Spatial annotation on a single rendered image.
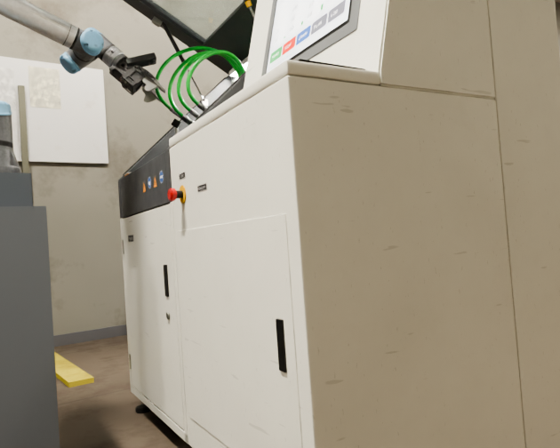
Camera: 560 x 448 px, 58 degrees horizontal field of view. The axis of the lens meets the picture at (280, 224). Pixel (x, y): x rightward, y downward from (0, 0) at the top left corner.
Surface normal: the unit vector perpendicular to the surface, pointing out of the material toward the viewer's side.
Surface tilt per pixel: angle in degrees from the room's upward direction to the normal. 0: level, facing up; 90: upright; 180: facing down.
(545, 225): 90
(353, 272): 90
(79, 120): 90
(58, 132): 90
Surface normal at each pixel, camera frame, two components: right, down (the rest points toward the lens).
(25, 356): 0.58, -0.07
